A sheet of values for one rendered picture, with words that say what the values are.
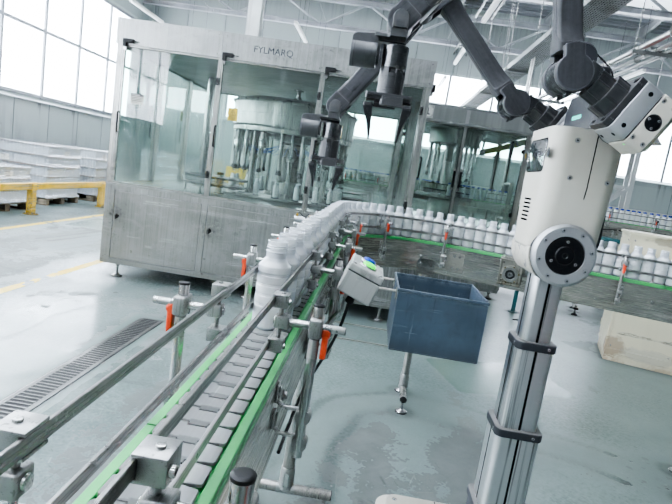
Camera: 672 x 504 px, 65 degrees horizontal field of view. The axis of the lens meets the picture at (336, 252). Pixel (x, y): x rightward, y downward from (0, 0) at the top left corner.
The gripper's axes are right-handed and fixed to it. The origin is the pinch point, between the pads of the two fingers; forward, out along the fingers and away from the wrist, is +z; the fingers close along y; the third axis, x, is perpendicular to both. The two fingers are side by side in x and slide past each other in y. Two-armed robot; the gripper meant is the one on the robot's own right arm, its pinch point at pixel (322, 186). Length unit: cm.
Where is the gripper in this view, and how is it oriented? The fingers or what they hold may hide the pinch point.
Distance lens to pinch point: 166.5
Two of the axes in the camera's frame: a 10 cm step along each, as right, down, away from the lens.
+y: -9.8, -1.8, 0.5
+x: -0.8, 1.4, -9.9
